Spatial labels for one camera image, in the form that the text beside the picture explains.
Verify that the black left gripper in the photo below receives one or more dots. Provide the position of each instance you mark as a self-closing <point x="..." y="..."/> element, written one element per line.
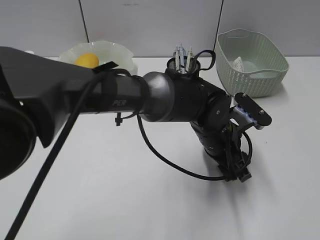
<point x="224" y="146"/>

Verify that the white waste paper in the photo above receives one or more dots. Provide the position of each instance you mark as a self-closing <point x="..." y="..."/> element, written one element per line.
<point x="238" y="65"/>

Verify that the beige ballpoint pen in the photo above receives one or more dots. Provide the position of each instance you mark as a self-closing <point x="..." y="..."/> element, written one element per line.
<point x="189" y="58"/>

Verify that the purple grey ballpoint pen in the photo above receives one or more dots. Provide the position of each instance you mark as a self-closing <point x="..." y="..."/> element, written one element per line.
<point x="182" y="59"/>

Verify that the blue grey ballpoint pen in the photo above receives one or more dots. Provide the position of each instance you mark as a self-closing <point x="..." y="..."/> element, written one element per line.
<point x="177" y="62"/>

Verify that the yellow mango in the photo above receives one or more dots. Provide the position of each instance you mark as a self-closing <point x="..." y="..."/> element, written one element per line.
<point x="87" y="60"/>

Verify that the clear plastic water bottle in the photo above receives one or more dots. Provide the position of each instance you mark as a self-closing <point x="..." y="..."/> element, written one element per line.
<point x="29" y="52"/>

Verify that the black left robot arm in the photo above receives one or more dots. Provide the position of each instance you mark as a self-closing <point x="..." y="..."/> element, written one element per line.
<point x="39" y="96"/>

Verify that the pale green woven basket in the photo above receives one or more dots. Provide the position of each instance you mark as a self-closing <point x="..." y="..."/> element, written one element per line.
<point x="264" y="65"/>

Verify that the black mesh pen holder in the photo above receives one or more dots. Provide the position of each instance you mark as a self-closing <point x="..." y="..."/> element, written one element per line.
<point x="191" y="71"/>

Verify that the pale green wavy glass plate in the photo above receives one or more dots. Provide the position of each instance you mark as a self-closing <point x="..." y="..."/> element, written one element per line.
<point x="105" y="51"/>

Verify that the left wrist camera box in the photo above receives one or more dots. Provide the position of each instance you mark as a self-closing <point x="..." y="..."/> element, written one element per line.
<point x="252" y="110"/>

